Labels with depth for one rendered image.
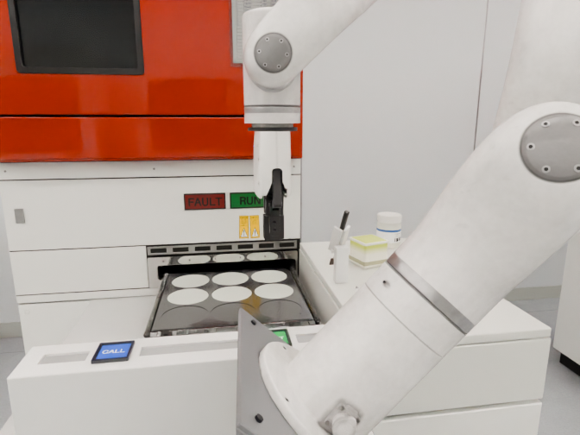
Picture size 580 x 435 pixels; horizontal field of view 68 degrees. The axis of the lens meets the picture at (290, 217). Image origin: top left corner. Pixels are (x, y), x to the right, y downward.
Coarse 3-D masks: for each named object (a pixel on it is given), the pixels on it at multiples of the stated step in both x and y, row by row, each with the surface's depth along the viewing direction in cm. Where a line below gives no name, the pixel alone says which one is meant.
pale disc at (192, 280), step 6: (180, 276) 121; (186, 276) 121; (192, 276) 121; (198, 276) 121; (204, 276) 121; (174, 282) 117; (180, 282) 117; (186, 282) 117; (192, 282) 117; (198, 282) 117; (204, 282) 117
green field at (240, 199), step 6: (234, 198) 125; (240, 198) 126; (246, 198) 126; (252, 198) 126; (258, 198) 127; (234, 204) 126; (240, 204) 126; (246, 204) 126; (252, 204) 127; (258, 204) 127
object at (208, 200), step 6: (186, 198) 123; (192, 198) 124; (198, 198) 124; (204, 198) 124; (210, 198) 124; (216, 198) 125; (222, 198) 125; (186, 204) 124; (192, 204) 124; (198, 204) 124; (204, 204) 124; (210, 204) 125; (216, 204) 125; (222, 204) 125
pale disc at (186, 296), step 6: (192, 288) 113; (174, 294) 109; (180, 294) 109; (186, 294) 109; (192, 294) 109; (198, 294) 109; (204, 294) 109; (168, 300) 105; (174, 300) 105; (180, 300) 105; (186, 300) 105; (192, 300) 105; (198, 300) 105
